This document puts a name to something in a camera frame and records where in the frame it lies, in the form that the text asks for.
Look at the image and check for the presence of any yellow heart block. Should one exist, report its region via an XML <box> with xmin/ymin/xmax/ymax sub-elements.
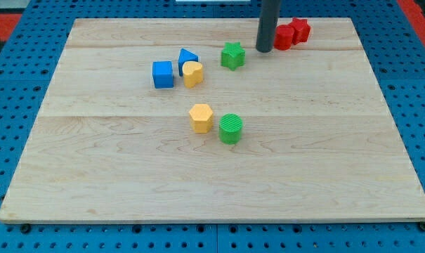
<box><xmin>182</xmin><ymin>61</ymin><xmax>204</xmax><ymax>89</ymax></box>

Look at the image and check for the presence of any green star block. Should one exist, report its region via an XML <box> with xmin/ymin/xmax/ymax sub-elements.
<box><xmin>221</xmin><ymin>42</ymin><xmax>246</xmax><ymax>71</ymax></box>

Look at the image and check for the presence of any red star block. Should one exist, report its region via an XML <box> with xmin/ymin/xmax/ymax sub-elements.
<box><xmin>289</xmin><ymin>17</ymin><xmax>311</xmax><ymax>45</ymax></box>

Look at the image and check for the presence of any yellow hexagon block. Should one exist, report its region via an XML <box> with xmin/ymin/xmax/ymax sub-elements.
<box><xmin>189</xmin><ymin>103</ymin><xmax>214</xmax><ymax>134</ymax></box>

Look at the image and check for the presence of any green cylinder block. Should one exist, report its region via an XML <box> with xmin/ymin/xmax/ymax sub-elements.
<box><xmin>218</xmin><ymin>113</ymin><xmax>243</xmax><ymax>144</ymax></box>

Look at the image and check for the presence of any light wooden board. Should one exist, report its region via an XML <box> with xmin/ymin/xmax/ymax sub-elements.
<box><xmin>0</xmin><ymin>18</ymin><xmax>425</xmax><ymax>224</ymax></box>

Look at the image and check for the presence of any blue cube block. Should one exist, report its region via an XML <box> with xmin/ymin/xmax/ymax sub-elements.
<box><xmin>152</xmin><ymin>61</ymin><xmax>174</xmax><ymax>89</ymax></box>

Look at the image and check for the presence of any blue triangle block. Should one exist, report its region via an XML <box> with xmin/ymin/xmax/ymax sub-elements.
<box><xmin>178</xmin><ymin>48</ymin><xmax>199</xmax><ymax>77</ymax></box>

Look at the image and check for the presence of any red cylinder block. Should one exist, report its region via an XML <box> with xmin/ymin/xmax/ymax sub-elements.
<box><xmin>274</xmin><ymin>25</ymin><xmax>294</xmax><ymax>51</ymax></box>

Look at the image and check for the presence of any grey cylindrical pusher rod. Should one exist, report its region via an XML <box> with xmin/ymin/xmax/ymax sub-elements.
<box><xmin>256</xmin><ymin>0</ymin><xmax>282</xmax><ymax>53</ymax></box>

